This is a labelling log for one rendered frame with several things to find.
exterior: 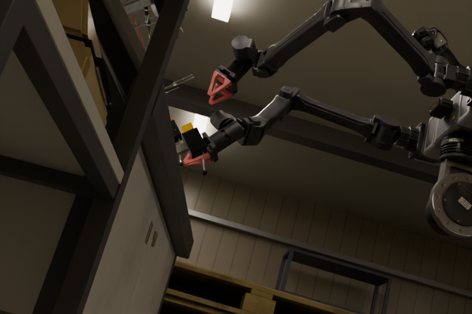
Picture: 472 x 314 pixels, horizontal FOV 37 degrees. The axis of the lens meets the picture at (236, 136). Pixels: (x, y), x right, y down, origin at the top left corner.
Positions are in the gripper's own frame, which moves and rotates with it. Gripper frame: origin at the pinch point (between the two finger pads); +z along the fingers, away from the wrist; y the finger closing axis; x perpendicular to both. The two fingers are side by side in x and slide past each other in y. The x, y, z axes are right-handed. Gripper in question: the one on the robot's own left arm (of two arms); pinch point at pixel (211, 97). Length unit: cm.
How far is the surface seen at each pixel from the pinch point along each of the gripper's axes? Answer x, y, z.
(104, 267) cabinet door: 35, 62, 67
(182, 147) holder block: 16.8, 29.7, 28.6
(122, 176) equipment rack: 39, 92, 58
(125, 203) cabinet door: 30, 64, 56
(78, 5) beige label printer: 29, 118, 49
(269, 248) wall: -80, -600, -134
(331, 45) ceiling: -60, -228, -183
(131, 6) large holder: 4, 72, 23
